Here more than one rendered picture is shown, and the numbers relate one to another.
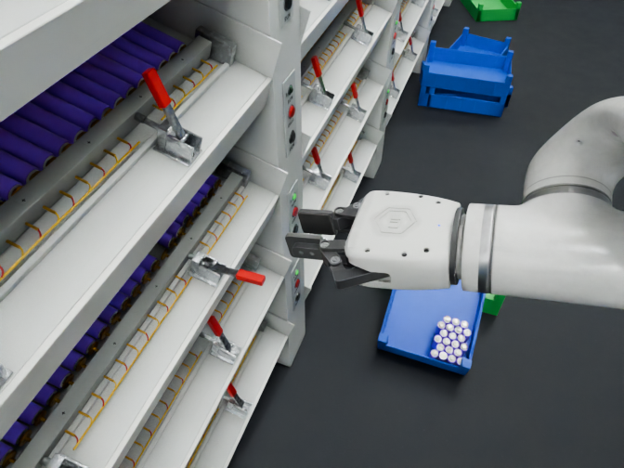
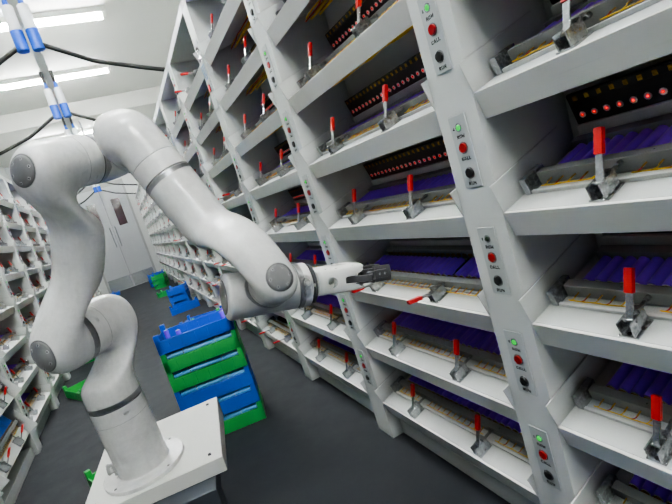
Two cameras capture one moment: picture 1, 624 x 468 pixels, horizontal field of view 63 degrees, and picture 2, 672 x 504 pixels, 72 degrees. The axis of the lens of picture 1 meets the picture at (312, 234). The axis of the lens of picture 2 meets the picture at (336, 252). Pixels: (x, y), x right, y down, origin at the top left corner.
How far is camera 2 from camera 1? 1.23 m
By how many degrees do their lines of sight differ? 113
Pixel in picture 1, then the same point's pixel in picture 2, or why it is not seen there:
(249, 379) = (502, 458)
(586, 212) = not seen: hidden behind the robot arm
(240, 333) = (471, 382)
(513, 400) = not seen: outside the picture
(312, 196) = (630, 441)
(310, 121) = (591, 324)
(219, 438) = (465, 437)
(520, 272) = not seen: hidden behind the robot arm
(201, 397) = (439, 367)
